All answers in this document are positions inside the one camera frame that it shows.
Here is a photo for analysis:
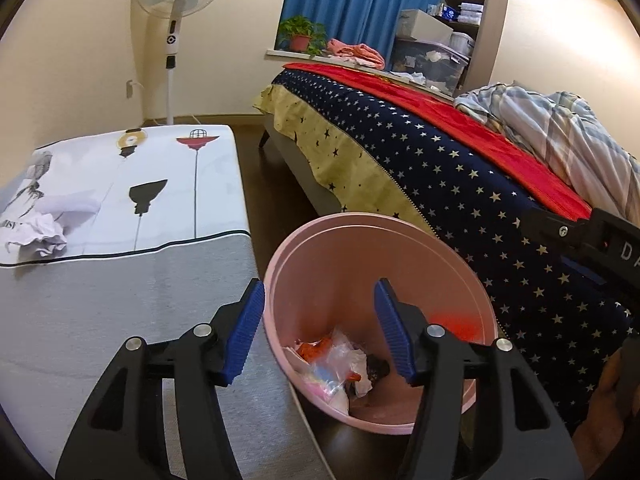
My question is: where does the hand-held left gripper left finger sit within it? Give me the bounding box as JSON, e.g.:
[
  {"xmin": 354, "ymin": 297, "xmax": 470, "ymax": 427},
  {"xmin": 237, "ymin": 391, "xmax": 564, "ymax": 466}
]
[{"xmin": 55, "ymin": 277, "xmax": 266, "ymax": 480}]

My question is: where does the person's right hand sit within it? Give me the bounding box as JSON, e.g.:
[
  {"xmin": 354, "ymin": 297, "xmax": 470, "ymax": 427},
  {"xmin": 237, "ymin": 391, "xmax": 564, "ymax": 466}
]
[{"xmin": 595, "ymin": 345, "xmax": 640, "ymax": 426}]

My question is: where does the printed white tablecloth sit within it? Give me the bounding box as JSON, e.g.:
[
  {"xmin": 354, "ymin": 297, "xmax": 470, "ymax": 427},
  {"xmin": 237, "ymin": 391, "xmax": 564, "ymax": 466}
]
[{"xmin": 0, "ymin": 125, "xmax": 251, "ymax": 268}]

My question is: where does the red blanket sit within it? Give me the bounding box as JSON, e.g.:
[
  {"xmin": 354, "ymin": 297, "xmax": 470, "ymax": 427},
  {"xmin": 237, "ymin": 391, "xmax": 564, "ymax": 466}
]
[{"xmin": 282, "ymin": 62, "xmax": 593, "ymax": 223}]

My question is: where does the white tissue paper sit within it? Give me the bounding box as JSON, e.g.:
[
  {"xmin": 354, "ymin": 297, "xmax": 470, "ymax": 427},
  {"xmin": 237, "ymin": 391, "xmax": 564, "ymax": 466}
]
[{"xmin": 35, "ymin": 194, "xmax": 103, "ymax": 223}]

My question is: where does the potted green plant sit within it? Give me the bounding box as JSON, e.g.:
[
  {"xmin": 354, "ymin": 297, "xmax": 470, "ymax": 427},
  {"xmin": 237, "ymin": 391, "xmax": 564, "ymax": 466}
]
[{"xmin": 276, "ymin": 15, "xmax": 328, "ymax": 58}]

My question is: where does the clear storage box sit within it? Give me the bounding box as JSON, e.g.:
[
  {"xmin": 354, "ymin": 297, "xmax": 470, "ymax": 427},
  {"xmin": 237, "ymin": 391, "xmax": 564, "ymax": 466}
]
[{"xmin": 390, "ymin": 35, "xmax": 473, "ymax": 96}]

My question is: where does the person's right forearm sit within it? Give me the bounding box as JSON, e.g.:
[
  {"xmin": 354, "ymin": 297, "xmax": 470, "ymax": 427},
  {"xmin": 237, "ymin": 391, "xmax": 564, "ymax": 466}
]
[{"xmin": 570, "ymin": 410, "xmax": 640, "ymax": 480}]

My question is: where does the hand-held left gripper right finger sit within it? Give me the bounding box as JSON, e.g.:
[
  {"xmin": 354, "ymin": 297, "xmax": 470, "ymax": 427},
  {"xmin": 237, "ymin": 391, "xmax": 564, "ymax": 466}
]
[{"xmin": 373, "ymin": 277, "xmax": 586, "ymax": 480}]

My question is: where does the navy star blanket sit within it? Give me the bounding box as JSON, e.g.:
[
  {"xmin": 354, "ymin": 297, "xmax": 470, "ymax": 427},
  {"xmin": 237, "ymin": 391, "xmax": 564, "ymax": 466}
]
[{"xmin": 272, "ymin": 67, "xmax": 636, "ymax": 426}]

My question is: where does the blue curtain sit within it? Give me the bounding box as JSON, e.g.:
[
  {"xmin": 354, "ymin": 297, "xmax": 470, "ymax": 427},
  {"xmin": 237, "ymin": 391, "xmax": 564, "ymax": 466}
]
[{"xmin": 277, "ymin": 0, "xmax": 446, "ymax": 68}]

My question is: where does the yellow star cloth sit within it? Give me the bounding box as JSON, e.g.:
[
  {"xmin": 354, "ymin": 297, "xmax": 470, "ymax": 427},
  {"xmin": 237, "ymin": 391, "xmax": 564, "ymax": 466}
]
[{"xmin": 252, "ymin": 82, "xmax": 426, "ymax": 233}]

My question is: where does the grey bed frame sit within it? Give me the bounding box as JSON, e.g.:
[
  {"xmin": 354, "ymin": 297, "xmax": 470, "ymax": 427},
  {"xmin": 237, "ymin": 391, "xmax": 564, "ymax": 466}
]
[{"xmin": 260, "ymin": 110, "xmax": 346, "ymax": 216}]

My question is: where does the pink trash bin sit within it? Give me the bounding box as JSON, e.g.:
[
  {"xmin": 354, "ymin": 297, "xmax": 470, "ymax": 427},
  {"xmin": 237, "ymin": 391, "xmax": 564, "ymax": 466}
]
[{"xmin": 262, "ymin": 212, "xmax": 500, "ymax": 436}]

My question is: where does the clear plastic bag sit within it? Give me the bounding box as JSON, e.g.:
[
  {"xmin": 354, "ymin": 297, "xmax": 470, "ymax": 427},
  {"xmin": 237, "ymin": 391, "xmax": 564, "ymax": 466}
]
[{"xmin": 312, "ymin": 330, "xmax": 371, "ymax": 396}]

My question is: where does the grey fabric table cover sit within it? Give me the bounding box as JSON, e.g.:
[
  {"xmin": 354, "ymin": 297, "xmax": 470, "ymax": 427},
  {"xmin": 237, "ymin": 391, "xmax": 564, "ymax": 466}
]
[{"xmin": 0, "ymin": 235, "xmax": 331, "ymax": 480}]

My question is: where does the grey bookshelf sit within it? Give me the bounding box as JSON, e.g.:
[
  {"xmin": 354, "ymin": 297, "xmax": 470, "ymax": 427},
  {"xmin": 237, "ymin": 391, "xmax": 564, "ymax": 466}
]
[{"xmin": 435, "ymin": 0, "xmax": 511, "ymax": 98}]

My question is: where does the pink cloth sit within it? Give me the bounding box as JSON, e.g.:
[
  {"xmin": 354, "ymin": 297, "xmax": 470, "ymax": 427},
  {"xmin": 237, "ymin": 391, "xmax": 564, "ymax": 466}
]
[{"xmin": 326, "ymin": 37, "xmax": 387, "ymax": 71}]

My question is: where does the crumpled printed paper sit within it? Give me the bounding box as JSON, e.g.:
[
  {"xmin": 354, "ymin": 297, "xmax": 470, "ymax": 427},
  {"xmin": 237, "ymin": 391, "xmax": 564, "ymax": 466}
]
[{"xmin": 6, "ymin": 215, "xmax": 68, "ymax": 261}]

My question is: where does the white lidded box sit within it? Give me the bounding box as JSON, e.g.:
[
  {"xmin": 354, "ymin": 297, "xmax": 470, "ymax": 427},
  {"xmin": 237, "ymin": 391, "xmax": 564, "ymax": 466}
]
[{"xmin": 397, "ymin": 8, "xmax": 455, "ymax": 43}]

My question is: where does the striped grey blanket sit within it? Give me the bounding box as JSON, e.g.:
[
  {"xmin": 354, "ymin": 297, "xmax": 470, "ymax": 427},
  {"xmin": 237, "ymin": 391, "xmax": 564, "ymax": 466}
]
[{"xmin": 454, "ymin": 81, "xmax": 640, "ymax": 223}]

